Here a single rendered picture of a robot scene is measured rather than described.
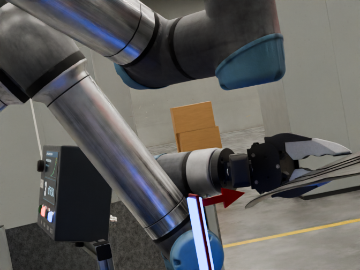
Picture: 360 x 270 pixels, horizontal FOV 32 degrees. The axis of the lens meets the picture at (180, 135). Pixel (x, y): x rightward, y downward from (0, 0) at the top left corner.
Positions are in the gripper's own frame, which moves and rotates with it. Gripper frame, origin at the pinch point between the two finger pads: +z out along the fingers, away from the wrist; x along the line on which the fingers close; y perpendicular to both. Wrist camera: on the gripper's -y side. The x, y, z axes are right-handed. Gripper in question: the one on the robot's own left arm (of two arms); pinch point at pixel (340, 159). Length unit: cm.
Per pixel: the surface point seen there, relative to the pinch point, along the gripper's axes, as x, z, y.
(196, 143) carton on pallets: -19, -434, 662
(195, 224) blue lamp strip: 4.7, -9.1, -24.1
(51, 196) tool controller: 2, -64, 9
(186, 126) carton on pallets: -44, -443, 652
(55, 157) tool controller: -6, -61, 8
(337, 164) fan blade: 0.2, 2.1, -7.2
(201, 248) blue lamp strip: 7.5, -8.7, -24.1
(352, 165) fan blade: 0.5, 4.5, -9.2
